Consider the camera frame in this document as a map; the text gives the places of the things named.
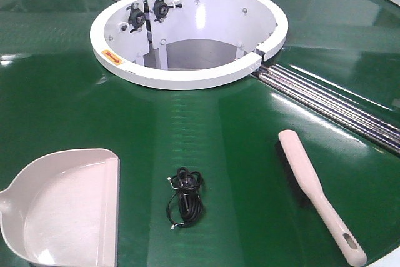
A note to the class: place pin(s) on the beige hand brush black bristles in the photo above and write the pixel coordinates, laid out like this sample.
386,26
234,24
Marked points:
306,180

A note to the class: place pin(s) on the beige plastic dustpan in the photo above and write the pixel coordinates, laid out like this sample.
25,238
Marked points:
62,209

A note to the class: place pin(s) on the orange arrow sticker front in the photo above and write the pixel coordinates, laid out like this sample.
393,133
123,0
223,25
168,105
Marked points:
114,58

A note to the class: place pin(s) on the chrome rollers right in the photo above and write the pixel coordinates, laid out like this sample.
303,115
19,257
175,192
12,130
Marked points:
331,104

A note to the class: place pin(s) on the right black bearing mount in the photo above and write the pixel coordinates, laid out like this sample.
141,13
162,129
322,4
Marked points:
161,9

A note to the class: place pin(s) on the black bearing mount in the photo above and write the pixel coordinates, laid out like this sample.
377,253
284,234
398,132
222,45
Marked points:
161,9
137,18

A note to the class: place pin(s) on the left black bearing mount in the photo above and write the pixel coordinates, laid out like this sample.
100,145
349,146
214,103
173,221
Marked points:
137,18

